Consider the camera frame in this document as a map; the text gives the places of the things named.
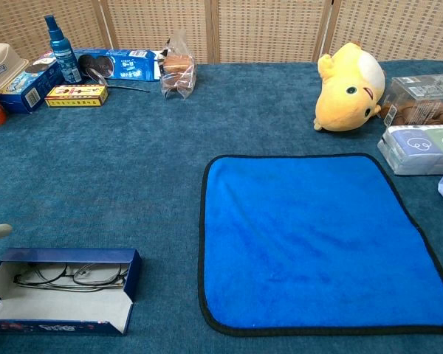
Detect blue glasses case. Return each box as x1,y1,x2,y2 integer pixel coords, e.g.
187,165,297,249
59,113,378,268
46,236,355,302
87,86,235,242
0,247,142,337

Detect thin-framed eyeglasses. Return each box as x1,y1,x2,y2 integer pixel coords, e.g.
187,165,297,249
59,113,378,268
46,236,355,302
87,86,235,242
13,262,129,291

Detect teal tablecloth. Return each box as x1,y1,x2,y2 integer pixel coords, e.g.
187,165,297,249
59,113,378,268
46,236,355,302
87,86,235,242
0,58,443,354

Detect short blue Oreo box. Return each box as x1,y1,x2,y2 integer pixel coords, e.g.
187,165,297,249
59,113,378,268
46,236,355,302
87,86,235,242
0,51,64,114

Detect small yellow red box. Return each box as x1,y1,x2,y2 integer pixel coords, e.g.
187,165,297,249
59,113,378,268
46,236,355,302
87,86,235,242
44,84,109,108

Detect beige lunch box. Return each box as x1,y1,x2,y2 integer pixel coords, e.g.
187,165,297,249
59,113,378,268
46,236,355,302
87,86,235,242
0,42,30,93

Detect metal spoon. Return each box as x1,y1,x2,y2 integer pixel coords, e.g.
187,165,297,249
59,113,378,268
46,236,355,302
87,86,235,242
83,66,151,94

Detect blue spray bottle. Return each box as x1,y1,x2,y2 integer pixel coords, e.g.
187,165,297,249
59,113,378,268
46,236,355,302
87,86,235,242
44,14,83,84

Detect long blue Oreo box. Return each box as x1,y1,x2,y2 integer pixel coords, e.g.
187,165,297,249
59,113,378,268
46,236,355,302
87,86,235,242
72,48,167,82

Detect bread in clear bag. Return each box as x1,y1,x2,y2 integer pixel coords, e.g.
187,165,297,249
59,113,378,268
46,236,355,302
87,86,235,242
159,28,198,101

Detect blue microfiber cloth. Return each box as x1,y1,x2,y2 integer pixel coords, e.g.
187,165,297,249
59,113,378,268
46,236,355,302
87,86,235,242
197,152,443,337

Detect wicker folding screen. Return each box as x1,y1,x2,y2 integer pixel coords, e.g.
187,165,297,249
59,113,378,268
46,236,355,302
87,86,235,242
0,0,443,64

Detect yellow plush toy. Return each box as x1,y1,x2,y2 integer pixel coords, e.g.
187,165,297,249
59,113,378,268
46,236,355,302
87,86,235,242
312,41,387,133

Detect multicolour tissue pack row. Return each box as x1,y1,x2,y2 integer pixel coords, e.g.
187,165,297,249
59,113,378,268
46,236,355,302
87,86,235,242
377,124,443,176

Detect clear box brown snacks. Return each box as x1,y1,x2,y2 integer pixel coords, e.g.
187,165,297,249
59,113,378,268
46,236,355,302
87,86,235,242
380,73,443,128

